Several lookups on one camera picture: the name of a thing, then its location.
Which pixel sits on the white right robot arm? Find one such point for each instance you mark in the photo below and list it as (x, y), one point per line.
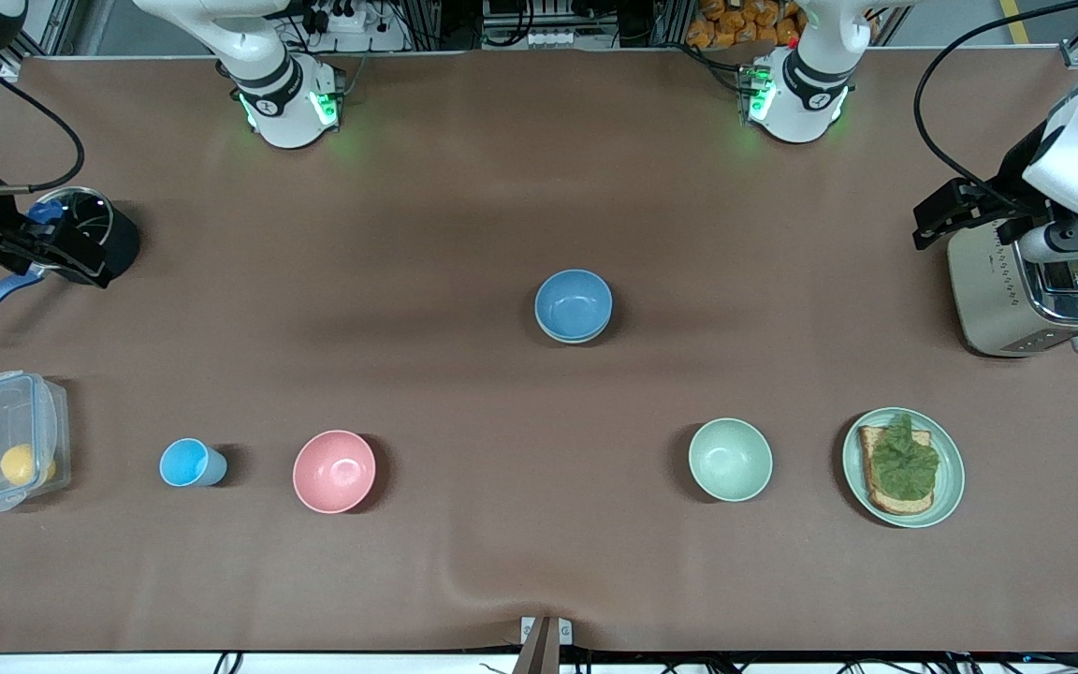
(268, 94)

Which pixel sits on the green bowl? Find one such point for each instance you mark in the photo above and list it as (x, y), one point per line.
(576, 341)
(730, 460)

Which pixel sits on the toast slice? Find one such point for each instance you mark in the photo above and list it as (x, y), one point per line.
(885, 501)

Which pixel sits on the white power strip with plugs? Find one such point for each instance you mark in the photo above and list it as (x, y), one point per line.
(361, 33)

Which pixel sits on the beige metal toaster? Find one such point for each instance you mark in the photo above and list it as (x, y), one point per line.
(988, 300)

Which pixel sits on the blue bowl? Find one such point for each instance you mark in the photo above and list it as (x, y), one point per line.
(574, 301)

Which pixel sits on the green plate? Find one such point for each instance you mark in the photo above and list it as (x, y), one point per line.
(951, 468)

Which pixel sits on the green lettuce leaf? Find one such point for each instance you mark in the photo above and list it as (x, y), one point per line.
(906, 463)

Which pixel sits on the pink bowl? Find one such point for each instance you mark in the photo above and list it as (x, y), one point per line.
(334, 472)

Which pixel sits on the orange snack bag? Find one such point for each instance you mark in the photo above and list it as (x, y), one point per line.
(735, 23)

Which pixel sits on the metal table edge bracket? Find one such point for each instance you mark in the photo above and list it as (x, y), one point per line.
(544, 641)

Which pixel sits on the long white power strip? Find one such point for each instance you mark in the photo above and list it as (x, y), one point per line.
(572, 38)

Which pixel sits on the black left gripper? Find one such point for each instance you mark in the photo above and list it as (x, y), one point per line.
(1012, 184)

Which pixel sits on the light blue cup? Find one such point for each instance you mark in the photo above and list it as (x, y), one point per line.
(185, 462)

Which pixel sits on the glass saucepan lid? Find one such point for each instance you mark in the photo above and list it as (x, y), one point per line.
(90, 211)

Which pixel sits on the yellow lemon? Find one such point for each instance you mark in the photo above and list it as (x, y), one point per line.
(20, 464)

